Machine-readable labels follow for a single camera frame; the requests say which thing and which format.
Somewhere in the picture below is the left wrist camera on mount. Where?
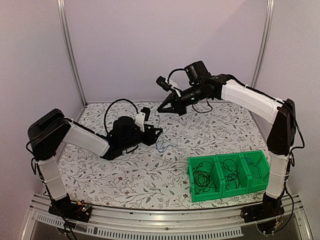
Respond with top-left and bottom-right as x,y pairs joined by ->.
134,107 -> 151,132

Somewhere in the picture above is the left aluminium frame post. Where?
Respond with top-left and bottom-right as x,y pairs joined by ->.
56,0 -> 88,107

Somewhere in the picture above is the right aluminium frame post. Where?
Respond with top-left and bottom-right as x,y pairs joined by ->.
250,0 -> 275,88

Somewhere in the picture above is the black cable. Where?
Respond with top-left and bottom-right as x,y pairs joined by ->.
191,161 -> 217,195
219,158 -> 242,191

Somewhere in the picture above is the aluminium frame post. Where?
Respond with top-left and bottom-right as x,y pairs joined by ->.
250,0 -> 275,88
56,0 -> 88,107

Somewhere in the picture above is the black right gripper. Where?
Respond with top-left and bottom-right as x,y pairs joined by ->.
157,83 -> 205,116

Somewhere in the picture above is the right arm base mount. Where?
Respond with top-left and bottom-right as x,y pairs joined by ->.
240,195 -> 295,236

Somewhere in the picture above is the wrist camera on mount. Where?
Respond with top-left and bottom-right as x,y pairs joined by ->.
155,76 -> 182,97
134,107 -> 151,132

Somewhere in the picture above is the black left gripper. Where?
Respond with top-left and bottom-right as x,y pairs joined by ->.
121,124 -> 163,152

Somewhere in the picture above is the front aluminium rail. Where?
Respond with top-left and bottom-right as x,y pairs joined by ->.
21,193 -> 315,240

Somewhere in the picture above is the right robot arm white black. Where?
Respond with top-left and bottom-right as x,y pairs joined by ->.
155,60 -> 301,218

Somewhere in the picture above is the green bin right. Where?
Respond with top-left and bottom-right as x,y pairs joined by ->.
241,150 -> 270,193

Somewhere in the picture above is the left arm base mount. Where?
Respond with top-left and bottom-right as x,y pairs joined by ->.
48,199 -> 93,223

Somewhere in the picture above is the green bin left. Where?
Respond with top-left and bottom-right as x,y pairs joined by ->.
187,156 -> 223,203

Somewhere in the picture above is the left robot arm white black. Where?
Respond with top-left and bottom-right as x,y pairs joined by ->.
25,99 -> 163,217

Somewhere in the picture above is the green bin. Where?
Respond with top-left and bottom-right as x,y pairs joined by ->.
241,150 -> 270,193
215,153 -> 251,198
187,156 -> 223,203

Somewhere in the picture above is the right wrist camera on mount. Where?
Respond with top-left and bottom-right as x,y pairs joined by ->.
155,76 -> 182,97

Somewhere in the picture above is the green bin middle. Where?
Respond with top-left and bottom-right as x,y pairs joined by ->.
215,153 -> 251,198

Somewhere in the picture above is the floral patterned table mat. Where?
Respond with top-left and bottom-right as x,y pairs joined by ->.
58,102 -> 268,210

